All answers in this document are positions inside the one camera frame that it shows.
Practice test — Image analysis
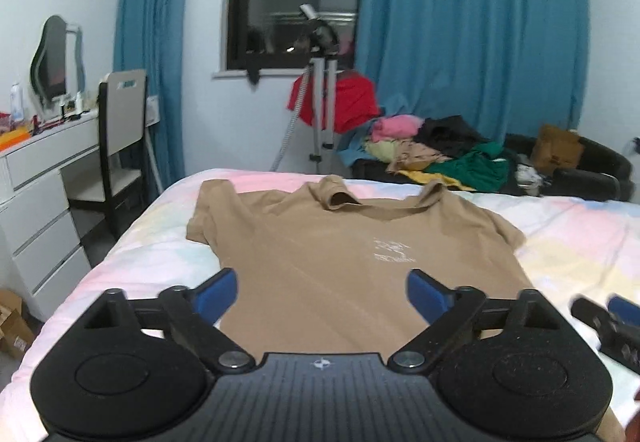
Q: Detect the brown paper bag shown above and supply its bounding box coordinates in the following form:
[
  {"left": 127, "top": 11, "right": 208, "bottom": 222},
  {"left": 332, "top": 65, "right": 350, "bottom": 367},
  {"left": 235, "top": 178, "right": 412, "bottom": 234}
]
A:
[{"left": 529, "top": 124, "right": 586, "bottom": 177}]

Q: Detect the green garment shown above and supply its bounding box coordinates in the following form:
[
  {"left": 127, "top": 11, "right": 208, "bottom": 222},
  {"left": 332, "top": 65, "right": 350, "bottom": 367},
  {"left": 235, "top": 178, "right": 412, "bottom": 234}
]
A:
[{"left": 424, "top": 142, "right": 510, "bottom": 192}]

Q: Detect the orange box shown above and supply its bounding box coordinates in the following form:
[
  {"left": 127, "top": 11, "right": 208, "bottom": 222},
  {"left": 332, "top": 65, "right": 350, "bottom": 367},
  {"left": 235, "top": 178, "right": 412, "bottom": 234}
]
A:
[{"left": 0, "top": 129, "right": 32, "bottom": 154}]

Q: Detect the wavy vanity mirror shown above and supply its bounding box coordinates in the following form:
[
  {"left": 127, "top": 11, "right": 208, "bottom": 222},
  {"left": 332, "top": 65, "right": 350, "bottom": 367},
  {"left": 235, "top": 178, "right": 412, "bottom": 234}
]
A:
[{"left": 29, "top": 14, "right": 86, "bottom": 118}]

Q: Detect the beige patterned garment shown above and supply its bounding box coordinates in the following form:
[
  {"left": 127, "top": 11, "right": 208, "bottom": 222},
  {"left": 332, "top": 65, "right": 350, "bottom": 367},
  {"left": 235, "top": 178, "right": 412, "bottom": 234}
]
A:
[{"left": 386, "top": 140, "right": 453, "bottom": 173}]

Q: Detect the red garment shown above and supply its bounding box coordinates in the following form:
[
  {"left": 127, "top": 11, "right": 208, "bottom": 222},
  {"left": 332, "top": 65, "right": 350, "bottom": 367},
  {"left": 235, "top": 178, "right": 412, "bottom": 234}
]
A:
[{"left": 286, "top": 70, "right": 381, "bottom": 134}]

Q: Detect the pink garment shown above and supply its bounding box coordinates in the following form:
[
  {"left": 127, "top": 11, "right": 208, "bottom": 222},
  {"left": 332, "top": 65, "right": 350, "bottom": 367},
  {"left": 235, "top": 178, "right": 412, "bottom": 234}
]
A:
[{"left": 369, "top": 114, "right": 426, "bottom": 144}]

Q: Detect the white desk with drawers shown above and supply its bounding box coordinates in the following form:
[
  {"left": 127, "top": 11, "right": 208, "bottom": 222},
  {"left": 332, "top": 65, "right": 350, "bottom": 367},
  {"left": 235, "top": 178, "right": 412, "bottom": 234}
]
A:
[{"left": 0, "top": 111, "right": 103, "bottom": 323}]

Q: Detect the black garment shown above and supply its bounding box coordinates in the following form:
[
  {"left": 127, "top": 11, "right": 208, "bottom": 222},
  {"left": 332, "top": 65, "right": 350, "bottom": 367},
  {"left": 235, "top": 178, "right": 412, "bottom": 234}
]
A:
[{"left": 415, "top": 115, "right": 493, "bottom": 159}]

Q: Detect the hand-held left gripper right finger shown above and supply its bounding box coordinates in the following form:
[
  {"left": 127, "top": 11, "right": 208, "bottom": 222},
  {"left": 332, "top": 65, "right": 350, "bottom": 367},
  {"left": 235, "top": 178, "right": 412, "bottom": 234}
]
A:
[{"left": 387, "top": 268, "right": 566, "bottom": 375}]

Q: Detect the silver tripod with camera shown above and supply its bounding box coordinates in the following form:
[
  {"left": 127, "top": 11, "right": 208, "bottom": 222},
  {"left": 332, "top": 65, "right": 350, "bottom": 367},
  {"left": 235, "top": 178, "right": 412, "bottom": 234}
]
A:
[{"left": 270, "top": 3, "right": 342, "bottom": 174}]

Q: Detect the cardboard box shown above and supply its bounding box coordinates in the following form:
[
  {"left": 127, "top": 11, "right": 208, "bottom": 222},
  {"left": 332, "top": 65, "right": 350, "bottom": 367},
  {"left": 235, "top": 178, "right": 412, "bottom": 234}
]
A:
[{"left": 0, "top": 289, "right": 36, "bottom": 360}]

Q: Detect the black sofa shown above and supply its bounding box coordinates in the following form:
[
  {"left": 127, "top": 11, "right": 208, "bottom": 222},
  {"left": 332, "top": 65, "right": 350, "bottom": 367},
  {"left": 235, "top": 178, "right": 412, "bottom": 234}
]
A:
[{"left": 350, "top": 132, "right": 633, "bottom": 202}]

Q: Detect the tan t-shirt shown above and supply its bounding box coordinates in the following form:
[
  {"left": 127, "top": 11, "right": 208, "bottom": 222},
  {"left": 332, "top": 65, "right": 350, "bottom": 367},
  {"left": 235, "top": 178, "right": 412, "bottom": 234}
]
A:
[{"left": 186, "top": 174, "right": 533, "bottom": 359}]

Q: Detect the yellow garment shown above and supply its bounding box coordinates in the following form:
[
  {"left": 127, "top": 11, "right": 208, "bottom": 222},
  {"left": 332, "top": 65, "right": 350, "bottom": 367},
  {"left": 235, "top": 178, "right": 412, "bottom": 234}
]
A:
[{"left": 364, "top": 140, "right": 401, "bottom": 164}]

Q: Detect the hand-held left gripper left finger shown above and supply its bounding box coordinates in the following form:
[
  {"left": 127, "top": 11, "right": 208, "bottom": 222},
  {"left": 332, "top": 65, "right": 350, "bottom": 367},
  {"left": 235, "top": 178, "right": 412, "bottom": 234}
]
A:
[{"left": 82, "top": 268, "right": 256, "bottom": 375}]

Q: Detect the bed with pastel sheet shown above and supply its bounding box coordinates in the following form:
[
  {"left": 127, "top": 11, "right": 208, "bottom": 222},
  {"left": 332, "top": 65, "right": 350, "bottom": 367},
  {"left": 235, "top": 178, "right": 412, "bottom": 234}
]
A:
[{"left": 0, "top": 167, "right": 640, "bottom": 442}]

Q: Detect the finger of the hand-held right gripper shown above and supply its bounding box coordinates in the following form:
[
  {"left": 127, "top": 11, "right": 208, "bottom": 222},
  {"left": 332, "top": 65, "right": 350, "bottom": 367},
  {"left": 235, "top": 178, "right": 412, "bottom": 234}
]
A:
[
  {"left": 606, "top": 294, "right": 640, "bottom": 324},
  {"left": 571, "top": 297, "right": 623, "bottom": 339}
]

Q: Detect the black and white chair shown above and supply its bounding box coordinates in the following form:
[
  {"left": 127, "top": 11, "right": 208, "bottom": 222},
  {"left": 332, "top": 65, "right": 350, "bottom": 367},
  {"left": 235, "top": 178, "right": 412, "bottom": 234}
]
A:
[{"left": 67, "top": 68, "right": 150, "bottom": 239}]

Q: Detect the light blue garment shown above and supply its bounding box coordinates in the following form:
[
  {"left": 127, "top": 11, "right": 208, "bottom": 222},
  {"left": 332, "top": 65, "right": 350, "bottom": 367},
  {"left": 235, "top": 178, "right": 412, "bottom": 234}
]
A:
[{"left": 337, "top": 134, "right": 373, "bottom": 168}]

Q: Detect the blue curtain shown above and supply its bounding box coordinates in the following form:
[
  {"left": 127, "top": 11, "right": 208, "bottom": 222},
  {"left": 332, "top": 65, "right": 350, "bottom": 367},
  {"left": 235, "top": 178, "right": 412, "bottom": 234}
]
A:
[
  {"left": 352, "top": 0, "right": 590, "bottom": 158},
  {"left": 112, "top": 0, "right": 198, "bottom": 195}
]

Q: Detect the white plastic bottle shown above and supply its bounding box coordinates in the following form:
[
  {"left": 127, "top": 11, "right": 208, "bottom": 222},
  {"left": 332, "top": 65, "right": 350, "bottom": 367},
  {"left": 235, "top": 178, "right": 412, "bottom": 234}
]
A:
[{"left": 9, "top": 81, "right": 26, "bottom": 128}]

